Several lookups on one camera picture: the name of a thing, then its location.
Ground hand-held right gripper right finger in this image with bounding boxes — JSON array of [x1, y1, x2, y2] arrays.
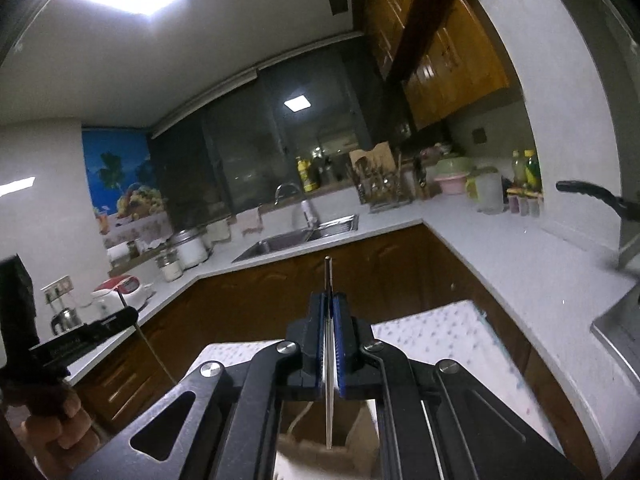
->
[[331, 292, 586, 480]]

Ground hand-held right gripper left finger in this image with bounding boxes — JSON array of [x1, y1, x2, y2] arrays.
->
[[60, 291, 331, 480]]

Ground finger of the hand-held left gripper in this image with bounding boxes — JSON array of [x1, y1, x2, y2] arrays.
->
[[42, 307, 139, 361]]

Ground light wooden chopstick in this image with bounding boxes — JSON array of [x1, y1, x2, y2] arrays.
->
[[118, 292, 177, 387]]

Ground metal chopstick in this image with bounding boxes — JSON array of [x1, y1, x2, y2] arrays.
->
[[324, 256, 336, 449]]

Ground dish rack with utensils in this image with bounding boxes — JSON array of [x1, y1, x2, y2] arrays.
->
[[349, 142, 414, 209]]

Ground person's left hand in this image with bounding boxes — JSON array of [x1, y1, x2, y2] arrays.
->
[[20, 385, 103, 478]]

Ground steel electric kettle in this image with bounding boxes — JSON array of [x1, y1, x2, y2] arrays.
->
[[49, 307, 84, 336]]

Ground white red rice cooker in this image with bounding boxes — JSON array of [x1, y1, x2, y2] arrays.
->
[[90, 273, 155, 317]]

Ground paper towel roll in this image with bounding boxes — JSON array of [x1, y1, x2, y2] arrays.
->
[[107, 243, 132, 269]]

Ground steel kitchen sink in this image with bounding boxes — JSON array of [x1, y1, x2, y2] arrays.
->
[[231, 213, 360, 264]]

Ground glass jar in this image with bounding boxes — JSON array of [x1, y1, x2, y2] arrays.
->
[[155, 249, 184, 282]]

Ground white floral tablecloth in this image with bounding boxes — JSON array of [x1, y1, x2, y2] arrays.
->
[[185, 300, 556, 480]]

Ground chrome faucet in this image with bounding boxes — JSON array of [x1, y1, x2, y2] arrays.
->
[[274, 183, 319, 229]]

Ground white pot with steel lid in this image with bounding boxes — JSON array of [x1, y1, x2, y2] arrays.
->
[[167, 227, 209, 270]]

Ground pink dishcloth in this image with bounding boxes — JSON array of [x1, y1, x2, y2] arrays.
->
[[242, 207, 265, 236]]

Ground beige dishcloth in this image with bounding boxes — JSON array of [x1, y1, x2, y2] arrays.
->
[[207, 219, 232, 246]]

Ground yellow bottle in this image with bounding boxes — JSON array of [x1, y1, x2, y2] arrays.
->
[[295, 155, 314, 192]]

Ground green and pink bowls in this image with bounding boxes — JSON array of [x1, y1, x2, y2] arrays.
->
[[432, 155, 474, 196]]

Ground dark kitchen window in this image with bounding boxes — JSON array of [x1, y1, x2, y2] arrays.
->
[[149, 35, 416, 223]]

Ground white plastic jug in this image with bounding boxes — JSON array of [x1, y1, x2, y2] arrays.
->
[[472, 165, 506, 215]]

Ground spice jar rack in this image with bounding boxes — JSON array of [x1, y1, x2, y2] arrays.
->
[[506, 187, 544, 219]]

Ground pale oil bottle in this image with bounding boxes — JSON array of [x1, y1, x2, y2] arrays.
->
[[510, 150, 528, 189]]

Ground green drink bottles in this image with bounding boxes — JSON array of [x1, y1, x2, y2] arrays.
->
[[523, 148, 542, 194]]

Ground black wok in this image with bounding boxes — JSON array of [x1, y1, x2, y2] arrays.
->
[[555, 179, 640, 222]]

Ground wall power outlet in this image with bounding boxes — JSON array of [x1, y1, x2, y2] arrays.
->
[[40, 274, 74, 306]]

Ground tropical fruit wall poster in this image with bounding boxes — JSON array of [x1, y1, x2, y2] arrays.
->
[[81, 128, 169, 249]]

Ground wooden wall cabinets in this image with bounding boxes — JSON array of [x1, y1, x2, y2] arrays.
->
[[350, 0, 512, 132]]

